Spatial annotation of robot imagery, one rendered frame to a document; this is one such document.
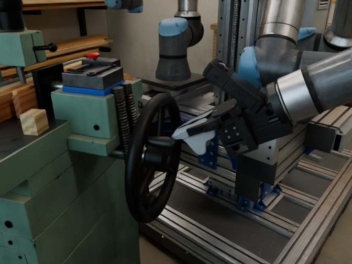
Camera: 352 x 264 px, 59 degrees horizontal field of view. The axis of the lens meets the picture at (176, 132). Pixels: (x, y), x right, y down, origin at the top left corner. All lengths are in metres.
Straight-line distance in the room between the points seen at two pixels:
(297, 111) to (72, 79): 0.43
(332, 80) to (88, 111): 0.45
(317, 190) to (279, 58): 1.26
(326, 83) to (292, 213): 1.14
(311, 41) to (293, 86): 0.51
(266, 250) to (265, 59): 0.92
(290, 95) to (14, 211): 0.53
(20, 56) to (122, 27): 3.87
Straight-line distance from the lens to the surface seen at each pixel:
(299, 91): 0.49
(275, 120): 0.53
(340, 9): 0.92
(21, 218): 0.67
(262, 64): 0.60
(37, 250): 0.71
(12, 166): 0.60
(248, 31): 1.18
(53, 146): 0.66
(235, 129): 0.53
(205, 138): 0.55
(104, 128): 0.65
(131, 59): 4.59
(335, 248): 1.80
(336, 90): 0.49
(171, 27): 1.25
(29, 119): 0.64
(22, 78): 0.82
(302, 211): 1.61
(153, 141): 0.57
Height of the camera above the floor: 1.15
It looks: 25 degrees down
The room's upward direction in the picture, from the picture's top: straight up
